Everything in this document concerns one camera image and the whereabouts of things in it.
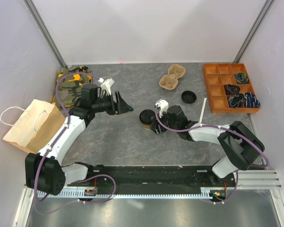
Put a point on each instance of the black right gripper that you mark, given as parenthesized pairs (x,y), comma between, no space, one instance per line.
(155,122)

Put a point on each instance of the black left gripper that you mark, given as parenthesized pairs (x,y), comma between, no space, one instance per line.
(120,107)

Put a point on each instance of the brown paper coffee cup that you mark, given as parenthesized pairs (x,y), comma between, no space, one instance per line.
(146,125)

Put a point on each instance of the black plastic cup lid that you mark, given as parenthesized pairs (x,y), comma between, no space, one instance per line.
(146,116)

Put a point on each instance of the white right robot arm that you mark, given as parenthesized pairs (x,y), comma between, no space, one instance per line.
(240,145)

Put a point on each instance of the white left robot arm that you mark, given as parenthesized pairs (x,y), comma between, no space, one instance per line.
(44,172)

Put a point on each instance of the brown paper takeout bag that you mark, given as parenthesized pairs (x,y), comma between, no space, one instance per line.
(35,127)

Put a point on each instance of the cardboard cup carrier tray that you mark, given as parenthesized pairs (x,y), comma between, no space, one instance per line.
(170,81)

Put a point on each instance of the white paper-wrapped straw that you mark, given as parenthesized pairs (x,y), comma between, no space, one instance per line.
(202,110)

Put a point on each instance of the camouflage folded cloth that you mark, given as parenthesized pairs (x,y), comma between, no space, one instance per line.
(70,89)

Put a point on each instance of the orange compartment tray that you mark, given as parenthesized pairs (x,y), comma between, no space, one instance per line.
(216,77)

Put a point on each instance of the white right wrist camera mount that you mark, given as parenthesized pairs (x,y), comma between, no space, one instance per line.
(162,105)

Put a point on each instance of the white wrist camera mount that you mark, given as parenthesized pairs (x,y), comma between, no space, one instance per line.
(162,105)
(106,84)

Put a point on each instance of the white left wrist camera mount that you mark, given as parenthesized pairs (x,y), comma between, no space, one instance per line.
(106,84)

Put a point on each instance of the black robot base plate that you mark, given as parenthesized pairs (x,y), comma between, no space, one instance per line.
(126,177)

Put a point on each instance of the grey slotted cable duct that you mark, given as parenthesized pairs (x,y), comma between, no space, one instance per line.
(81,193)

